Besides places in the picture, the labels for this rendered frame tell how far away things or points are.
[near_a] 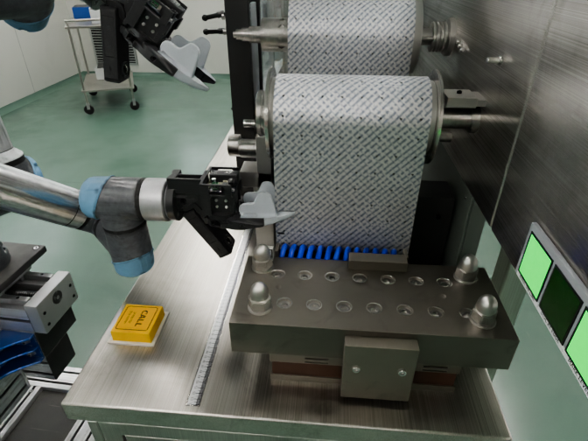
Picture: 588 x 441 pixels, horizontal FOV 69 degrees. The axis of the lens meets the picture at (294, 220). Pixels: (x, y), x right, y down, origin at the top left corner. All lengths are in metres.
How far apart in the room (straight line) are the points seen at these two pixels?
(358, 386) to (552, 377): 1.54
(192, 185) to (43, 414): 1.16
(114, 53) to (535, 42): 0.58
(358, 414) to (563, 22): 0.55
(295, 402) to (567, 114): 0.51
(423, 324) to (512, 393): 1.39
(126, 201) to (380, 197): 0.42
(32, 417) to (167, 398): 1.04
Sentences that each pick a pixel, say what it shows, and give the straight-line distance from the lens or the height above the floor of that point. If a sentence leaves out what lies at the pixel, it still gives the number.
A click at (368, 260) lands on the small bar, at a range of 0.71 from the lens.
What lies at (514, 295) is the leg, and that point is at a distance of 1.08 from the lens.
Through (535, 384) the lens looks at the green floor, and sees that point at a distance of 2.09.
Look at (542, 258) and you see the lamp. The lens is 0.51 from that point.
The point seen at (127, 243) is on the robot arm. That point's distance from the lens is 0.81.
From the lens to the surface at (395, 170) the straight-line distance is 0.69.
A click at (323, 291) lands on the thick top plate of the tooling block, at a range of 0.67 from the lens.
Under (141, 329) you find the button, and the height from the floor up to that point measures 0.92.
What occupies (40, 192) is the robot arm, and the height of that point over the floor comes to 1.12.
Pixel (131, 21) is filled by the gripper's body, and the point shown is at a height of 1.39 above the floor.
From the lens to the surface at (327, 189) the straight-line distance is 0.70.
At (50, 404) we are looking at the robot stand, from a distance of 1.74.
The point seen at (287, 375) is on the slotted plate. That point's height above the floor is 0.91.
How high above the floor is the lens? 1.47
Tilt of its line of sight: 32 degrees down
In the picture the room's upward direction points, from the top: straight up
